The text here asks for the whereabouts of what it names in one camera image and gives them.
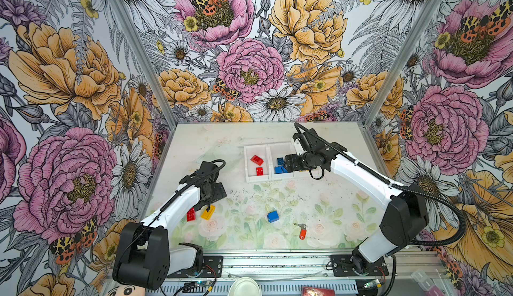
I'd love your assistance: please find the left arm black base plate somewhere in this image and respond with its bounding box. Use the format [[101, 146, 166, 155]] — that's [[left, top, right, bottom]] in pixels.
[[166, 255, 224, 279]]

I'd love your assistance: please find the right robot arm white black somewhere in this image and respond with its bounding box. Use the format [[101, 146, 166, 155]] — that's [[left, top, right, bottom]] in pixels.
[[284, 123, 429, 275]]

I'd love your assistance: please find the white round lid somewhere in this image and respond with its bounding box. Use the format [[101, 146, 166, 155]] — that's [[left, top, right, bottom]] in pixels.
[[228, 277, 263, 296]]

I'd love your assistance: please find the cartoon face toy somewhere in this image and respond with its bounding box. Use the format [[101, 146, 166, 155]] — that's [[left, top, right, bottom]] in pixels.
[[106, 285, 146, 296]]

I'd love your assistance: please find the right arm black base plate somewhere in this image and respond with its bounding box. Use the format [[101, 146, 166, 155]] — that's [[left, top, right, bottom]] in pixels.
[[327, 254, 389, 277]]

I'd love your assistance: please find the clear plastic container corner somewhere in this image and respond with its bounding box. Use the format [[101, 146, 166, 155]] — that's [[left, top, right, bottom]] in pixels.
[[411, 270, 444, 296]]

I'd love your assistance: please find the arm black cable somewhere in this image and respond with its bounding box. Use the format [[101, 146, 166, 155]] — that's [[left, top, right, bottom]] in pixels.
[[293, 122, 467, 296], [115, 158, 227, 273]]

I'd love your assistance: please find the yellow lego brick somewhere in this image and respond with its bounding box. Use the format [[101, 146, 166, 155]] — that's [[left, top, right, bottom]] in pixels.
[[200, 205, 216, 221]]

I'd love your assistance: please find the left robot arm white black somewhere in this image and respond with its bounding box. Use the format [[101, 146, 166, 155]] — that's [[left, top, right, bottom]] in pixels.
[[112, 159, 227, 290]]

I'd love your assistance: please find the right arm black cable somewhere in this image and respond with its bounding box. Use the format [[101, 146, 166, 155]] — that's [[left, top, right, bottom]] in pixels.
[[293, 122, 467, 296]]

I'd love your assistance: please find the red lego brick long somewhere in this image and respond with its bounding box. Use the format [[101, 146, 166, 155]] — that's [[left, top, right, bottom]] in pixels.
[[251, 155, 264, 166]]

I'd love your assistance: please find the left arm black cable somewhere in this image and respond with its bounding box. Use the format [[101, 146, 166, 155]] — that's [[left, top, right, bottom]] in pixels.
[[115, 158, 227, 273]]

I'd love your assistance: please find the red box at bottom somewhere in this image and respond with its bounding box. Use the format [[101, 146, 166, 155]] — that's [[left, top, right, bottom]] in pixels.
[[302, 287, 335, 296]]

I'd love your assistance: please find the aluminium frame rail front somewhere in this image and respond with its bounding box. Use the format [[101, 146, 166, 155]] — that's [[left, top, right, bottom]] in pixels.
[[204, 248, 448, 281]]

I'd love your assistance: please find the white three-compartment bin tray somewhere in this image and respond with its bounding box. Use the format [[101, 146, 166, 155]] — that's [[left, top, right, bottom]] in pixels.
[[244, 142, 310, 182]]

